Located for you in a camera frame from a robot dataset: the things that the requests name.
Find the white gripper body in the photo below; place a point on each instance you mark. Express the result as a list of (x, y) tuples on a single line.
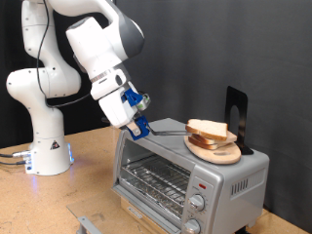
[(113, 107)]

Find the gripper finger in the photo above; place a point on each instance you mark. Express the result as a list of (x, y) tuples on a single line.
[(135, 128)]

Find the white bread slice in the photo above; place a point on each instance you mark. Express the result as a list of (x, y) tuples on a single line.
[(208, 128)]

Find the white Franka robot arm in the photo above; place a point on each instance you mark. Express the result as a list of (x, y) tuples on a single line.
[(45, 130)]

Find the silver oven knob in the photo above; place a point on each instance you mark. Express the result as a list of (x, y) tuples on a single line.
[(192, 226), (196, 202)]

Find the silver toaster oven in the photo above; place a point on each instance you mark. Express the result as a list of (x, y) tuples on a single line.
[(227, 195)]

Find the oval wooden plate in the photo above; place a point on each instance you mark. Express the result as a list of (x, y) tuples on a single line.
[(201, 154)]

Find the black metal bookend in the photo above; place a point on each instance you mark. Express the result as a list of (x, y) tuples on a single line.
[(242, 107)]

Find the black backdrop curtain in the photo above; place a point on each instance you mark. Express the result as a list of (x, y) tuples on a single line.
[(9, 48)]

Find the gray backdrop curtain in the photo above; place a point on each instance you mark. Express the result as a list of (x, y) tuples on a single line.
[(260, 48)]

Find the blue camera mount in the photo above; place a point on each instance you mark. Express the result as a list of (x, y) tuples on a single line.
[(132, 97)]

